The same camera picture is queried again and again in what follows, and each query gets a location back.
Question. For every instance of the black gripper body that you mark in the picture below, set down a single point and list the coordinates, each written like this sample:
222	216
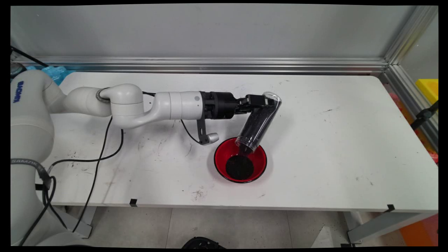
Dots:
220	105

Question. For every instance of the orange box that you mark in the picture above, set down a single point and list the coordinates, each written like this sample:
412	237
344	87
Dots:
420	231

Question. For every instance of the long aluminium frame rail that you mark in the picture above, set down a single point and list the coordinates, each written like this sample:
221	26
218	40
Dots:
315	65

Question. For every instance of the blue plastic bag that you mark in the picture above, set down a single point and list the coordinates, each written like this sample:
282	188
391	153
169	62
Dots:
52	73

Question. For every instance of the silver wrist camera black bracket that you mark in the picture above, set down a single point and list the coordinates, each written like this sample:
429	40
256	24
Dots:
212	137

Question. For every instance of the clear jar with black grains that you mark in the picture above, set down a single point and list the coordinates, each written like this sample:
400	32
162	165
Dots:
259	126

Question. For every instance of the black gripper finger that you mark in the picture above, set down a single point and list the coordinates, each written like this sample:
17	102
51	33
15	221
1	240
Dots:
257	100
244	110

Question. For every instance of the yellow plastic box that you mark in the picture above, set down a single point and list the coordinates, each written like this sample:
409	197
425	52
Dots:
428	89

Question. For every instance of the red bowl black rim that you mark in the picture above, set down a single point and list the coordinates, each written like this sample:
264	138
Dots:
260	165

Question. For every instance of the black tape piece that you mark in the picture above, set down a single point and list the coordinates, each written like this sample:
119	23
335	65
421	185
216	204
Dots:
133	202
390	208

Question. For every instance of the pile of black grains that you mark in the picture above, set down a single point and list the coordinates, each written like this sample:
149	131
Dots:
239	168

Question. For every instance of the upright aluminium frame post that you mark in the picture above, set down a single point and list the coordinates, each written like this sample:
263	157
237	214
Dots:
409	35

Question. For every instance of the white table leg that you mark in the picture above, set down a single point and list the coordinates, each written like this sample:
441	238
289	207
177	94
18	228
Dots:
378	224
87	218

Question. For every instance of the short aluminium frame rail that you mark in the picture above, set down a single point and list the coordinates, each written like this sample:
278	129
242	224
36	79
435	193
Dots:
402	87

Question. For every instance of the black object on floor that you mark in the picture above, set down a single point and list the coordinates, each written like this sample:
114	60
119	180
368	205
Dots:
203	243

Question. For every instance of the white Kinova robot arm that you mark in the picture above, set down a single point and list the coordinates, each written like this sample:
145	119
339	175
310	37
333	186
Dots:
129	105

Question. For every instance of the black clamp stand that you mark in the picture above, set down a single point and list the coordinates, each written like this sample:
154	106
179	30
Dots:
423	115

